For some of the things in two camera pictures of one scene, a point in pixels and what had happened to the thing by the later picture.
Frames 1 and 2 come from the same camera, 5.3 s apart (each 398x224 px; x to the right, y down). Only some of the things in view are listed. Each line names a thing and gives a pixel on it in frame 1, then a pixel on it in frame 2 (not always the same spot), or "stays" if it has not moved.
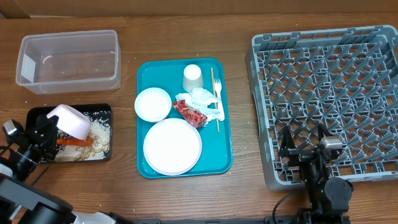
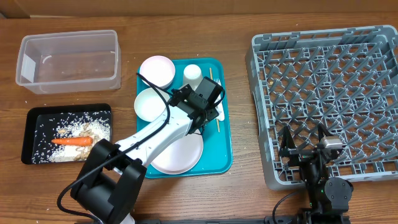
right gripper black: x=286 y=148 stays
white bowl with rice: x=153 y=104 stays
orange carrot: x=75 y=142 stays
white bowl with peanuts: x=71 y=121 -> x=159 y=70
